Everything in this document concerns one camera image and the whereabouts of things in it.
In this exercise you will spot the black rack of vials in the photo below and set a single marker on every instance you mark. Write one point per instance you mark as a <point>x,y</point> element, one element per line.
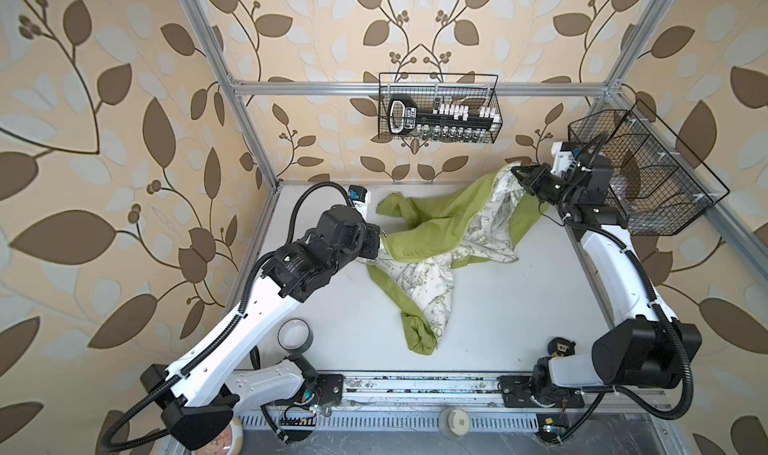
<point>403,116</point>

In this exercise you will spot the round white puck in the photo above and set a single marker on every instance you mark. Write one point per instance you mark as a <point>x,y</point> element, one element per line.
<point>454,423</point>

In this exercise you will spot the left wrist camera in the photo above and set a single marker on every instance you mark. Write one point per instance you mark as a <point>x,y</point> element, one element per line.
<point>358,194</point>

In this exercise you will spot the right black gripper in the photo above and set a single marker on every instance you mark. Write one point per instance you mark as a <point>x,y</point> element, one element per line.
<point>530,183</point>

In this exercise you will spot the black wire basket wall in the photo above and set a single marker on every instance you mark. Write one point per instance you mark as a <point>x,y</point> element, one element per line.
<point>467,89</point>
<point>660,181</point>

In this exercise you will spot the green jacket with cartoon print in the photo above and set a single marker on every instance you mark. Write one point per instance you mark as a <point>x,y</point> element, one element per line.
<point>482,222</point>

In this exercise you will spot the black wire basket back wall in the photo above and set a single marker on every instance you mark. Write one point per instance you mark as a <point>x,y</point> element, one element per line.
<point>467,89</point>

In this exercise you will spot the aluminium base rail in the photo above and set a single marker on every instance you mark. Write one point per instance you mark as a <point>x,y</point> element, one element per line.
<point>421,391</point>

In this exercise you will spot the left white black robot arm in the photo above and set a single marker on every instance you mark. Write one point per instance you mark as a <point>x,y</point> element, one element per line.
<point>194,399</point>

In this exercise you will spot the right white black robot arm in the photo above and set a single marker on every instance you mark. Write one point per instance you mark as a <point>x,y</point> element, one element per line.
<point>647,354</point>

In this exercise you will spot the pink white round toy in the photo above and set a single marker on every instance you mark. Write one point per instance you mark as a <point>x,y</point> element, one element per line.
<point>228,442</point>

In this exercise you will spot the grey tape roll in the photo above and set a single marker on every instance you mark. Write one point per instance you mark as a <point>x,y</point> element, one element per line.
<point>295,336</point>

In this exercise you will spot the black wire basket right wall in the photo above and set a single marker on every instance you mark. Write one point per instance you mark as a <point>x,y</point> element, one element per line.
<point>660,181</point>

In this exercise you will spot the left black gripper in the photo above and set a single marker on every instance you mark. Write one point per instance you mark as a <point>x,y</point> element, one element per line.
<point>370,232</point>

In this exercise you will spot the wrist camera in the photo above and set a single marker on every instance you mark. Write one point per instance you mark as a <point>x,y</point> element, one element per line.
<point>564,157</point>
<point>358,194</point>

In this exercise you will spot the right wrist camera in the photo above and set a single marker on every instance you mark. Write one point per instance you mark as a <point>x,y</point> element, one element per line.
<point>564,157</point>

